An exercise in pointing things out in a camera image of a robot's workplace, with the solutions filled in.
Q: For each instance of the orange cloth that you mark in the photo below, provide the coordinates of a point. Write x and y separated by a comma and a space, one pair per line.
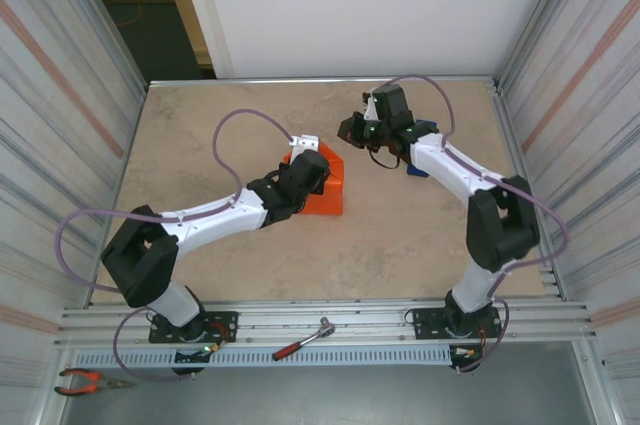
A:
334, 195

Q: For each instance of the blue tape dispenser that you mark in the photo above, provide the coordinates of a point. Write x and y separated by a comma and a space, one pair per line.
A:
415, 171

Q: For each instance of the black power connector module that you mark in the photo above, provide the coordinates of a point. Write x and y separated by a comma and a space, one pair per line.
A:
192, 357
465, 357

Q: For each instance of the long aluminium table edge rail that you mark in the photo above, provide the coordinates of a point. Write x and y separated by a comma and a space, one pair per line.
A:
320, 80

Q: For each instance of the stepped aluminium table side rail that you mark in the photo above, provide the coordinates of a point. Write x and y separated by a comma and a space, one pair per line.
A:
510, 145

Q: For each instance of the wide aluminium mounting rail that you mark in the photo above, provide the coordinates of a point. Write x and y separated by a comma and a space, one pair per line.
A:
370, 317

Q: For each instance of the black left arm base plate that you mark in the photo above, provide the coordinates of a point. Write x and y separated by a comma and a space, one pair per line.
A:
225, 320

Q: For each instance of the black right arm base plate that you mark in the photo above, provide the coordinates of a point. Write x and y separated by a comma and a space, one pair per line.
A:
425, 325

